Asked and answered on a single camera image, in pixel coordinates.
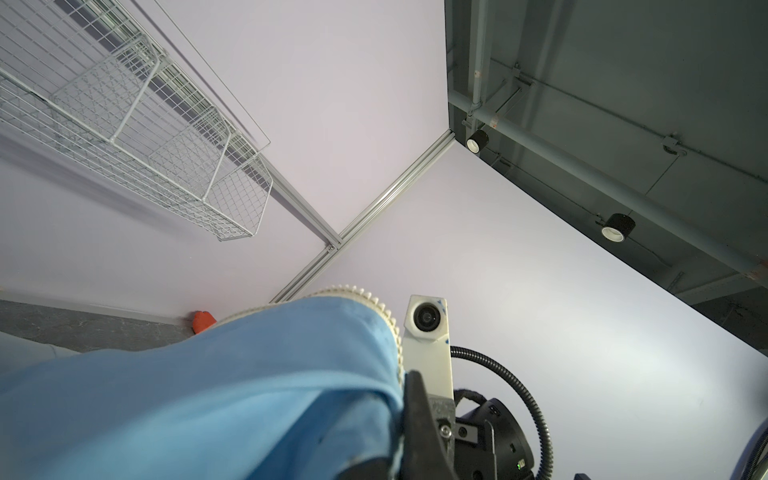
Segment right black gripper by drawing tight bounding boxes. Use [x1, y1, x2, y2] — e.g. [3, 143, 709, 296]
[453, 398, 535, 480]

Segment black ceiling spotlight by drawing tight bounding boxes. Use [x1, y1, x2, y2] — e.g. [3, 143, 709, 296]
[466, 129, 489, 154]
[601, 213, 636, 243]

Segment light blue jacket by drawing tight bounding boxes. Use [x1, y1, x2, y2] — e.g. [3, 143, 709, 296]
[1, 286, 404, 479]

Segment orange red glove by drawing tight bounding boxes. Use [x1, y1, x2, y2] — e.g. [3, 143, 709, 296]
[191, 311, 217, 335]

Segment far black ceiling spotlight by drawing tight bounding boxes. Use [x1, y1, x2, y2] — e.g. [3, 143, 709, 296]
[466, 129, 489, 154]

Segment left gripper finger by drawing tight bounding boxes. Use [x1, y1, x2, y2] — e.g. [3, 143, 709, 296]
[400, 370, 457, 480]

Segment near black ceiling spotlight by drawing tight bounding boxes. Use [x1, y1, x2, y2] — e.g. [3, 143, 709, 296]
[601, 213, 636, 243]

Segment grey ceiling pipe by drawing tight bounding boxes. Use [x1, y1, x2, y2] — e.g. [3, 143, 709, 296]
[448, 1, 767, 287]

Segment white wire shelf basket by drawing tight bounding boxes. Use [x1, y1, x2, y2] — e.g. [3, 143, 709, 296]
[1, 1, 273, 241]

